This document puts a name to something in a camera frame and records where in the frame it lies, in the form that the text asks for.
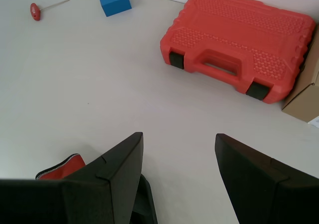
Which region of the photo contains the red black pouch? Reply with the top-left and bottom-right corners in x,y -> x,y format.
35,153 -> 87,181

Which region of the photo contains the red plastic tool case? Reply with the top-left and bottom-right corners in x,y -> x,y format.
159,0 -> 317,105

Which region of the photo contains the black tool case latch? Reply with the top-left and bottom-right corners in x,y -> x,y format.
169,51 -> 185,70
245,81 -> 269,101

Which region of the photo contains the brown cardboard box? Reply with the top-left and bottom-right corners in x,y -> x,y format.
282,23 -> 319,129

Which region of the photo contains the red T-handle hex key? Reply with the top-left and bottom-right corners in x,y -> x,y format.
29,0 -> 70,22

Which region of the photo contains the blue foam block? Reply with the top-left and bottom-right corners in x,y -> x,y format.
99,0 -> 133,18

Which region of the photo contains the white shipping label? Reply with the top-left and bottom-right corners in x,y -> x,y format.
307,116 -> 319,129

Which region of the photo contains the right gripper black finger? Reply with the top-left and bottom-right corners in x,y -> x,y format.
215,133 -> 319,224
0,131 -> 144,224

